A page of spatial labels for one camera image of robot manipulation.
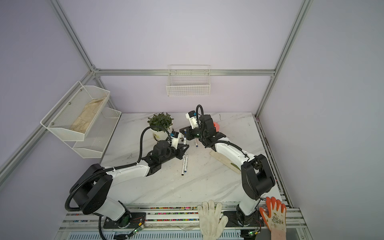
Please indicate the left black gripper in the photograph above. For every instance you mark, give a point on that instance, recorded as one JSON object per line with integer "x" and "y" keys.
{"x": 180, "y": 153}

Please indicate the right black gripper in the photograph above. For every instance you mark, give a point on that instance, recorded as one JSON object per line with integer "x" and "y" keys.
{"x": 189, "y": 132}

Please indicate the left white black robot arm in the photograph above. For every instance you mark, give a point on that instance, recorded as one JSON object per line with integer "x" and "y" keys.
{"x": 96, "y": 190}

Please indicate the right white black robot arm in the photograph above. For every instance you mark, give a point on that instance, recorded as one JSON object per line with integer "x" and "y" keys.
{"x": 256, "y": 174}

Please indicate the green potted plant white pot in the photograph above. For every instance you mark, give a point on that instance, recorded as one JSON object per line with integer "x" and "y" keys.
{"x": 161, "y": 125}

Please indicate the pink plastic watering can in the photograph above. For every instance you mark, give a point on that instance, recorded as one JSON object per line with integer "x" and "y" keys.
{"x": 217, "y": 127}

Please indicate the white knit glove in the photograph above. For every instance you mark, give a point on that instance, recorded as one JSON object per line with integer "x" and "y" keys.
{"x": 210, "y": 221}

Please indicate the beige cloth in shelf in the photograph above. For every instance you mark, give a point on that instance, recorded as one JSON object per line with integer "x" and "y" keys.
{"x": 83, "y": 121}

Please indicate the white mesh two-tier shelf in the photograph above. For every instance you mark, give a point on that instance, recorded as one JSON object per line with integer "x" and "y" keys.
{"x": 92, "y": 144}

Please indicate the orange white work glove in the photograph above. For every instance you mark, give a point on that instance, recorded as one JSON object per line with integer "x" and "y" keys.
{"x": 275, "y": 218}

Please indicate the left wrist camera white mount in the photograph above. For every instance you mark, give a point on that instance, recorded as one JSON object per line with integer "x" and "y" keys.
{"x": 174, "y": 139}

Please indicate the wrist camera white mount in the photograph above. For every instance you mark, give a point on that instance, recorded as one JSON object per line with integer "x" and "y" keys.
{"x": 192, "y": 117}
{"x": 174, "y": 139}

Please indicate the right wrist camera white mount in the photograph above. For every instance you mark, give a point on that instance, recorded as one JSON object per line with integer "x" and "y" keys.
{"x": 192, "y": 117}

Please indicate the white wire wall basket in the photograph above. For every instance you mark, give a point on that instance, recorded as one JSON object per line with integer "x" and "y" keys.
{"x": 188, "y": 80}

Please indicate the aluminium frame corner post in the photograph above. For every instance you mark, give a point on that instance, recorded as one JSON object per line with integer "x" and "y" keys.
{"x": 303, "y": 11}

